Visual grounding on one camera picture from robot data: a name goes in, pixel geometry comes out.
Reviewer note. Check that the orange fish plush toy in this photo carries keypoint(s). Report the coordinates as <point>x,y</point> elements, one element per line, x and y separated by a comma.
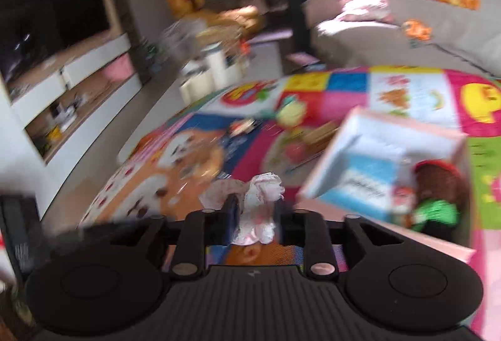
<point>417,30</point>

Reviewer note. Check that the brown round plush toy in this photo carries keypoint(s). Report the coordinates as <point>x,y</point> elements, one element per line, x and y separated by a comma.
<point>442,184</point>

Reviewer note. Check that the black television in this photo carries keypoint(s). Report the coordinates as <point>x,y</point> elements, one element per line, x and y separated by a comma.
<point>51,12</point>

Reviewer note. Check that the yellow green toy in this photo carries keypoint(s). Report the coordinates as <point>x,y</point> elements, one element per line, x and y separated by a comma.
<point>290,113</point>

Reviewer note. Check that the white plastic wrapper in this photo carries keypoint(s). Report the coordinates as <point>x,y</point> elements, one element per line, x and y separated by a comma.
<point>263,188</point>

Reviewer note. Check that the pink cardboard box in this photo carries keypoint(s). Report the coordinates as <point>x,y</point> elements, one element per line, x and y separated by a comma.
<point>332,207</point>

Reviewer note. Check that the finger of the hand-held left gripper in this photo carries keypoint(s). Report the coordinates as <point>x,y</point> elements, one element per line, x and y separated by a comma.
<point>78,233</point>

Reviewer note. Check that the white television cabinet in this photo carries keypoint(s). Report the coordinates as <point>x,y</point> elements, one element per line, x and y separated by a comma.
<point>78,117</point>

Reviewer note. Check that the white cylinder container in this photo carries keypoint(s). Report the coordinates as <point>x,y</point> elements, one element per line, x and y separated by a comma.
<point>214,66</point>

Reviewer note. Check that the pink storage bin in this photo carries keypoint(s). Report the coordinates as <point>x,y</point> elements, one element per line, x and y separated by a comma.
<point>117,68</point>

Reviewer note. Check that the black fish tank stand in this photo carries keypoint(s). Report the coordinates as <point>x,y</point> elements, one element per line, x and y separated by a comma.
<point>297,12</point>

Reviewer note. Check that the green plush toy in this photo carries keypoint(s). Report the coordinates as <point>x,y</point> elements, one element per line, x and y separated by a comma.
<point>436,213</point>

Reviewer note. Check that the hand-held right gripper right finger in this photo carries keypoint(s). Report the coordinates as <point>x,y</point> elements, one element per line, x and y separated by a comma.
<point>279,223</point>

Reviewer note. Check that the blue and white booklet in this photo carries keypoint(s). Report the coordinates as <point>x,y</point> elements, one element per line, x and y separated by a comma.
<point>364,184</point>

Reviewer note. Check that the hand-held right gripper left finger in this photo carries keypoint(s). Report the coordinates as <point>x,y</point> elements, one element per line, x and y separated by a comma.
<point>231,219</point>

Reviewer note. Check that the colourful cartoon play mat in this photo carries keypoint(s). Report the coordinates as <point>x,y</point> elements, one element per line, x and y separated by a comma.
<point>352,90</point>

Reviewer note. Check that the pink doll clothing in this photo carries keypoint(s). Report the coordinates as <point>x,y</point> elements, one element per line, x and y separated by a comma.
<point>364,8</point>

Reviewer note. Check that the yellow bear plush toy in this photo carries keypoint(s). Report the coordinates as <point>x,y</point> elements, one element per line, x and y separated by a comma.
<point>184,3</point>

